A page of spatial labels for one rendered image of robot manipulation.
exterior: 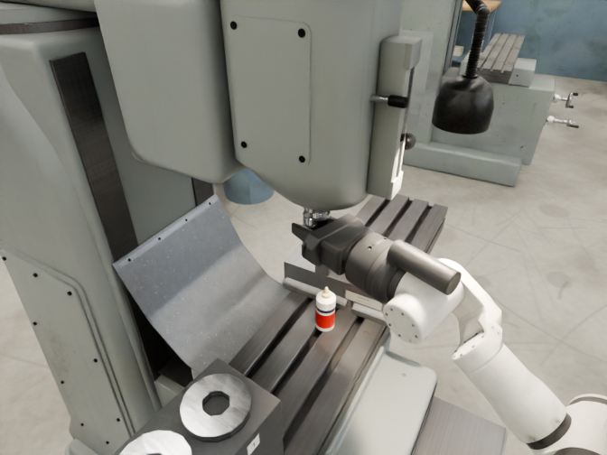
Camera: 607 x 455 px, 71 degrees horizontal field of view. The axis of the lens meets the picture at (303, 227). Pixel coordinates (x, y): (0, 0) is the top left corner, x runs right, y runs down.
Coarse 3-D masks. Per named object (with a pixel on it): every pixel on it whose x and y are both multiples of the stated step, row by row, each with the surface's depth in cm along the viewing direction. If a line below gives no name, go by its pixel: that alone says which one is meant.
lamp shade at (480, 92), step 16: (448, 80) 53; (464, 80) 51; (480, 80) 51; (448, 96) 52; (464, 96) 51; (480, 96) 51; (448, 112) 52; (464, 112) 51; (480, 112) 51; (448, 128) 53; (464, 128) 52; (480, 128) 53
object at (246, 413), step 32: (192, 384) 58; (224, 384) 57; (256, 384) 59; (160, 416) 55; (192, 416) 53; (224, 416) 53; (256, 416) 55; (128, 448) 50; (160, 448) 50; (192, 448) 51; (224, 448) 51; (256, 448) 55
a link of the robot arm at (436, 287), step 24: (384, 264) 60; (408, 264) 56; (432, 264) 55; (384, 288) 60; (408, 288) 57; (432, 288) 56; (456, 288) 57; (384, 312) 58; (408, 312) 54; (432, 312) 55; (408, 336) 56
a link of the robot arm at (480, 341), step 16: (464, 272) 59; (464, 288) 58; (480, 288) 58; (464, 304) 60; (480, 304) 57; (464, 320) 61; (480, 320) 57; (496, 320) 56; (464, 336) 60; (480, 336) 57; (496, 336) 55; (464, 352) 55; (480, 352) 54; (496, 352) 54; (464, 368) 56
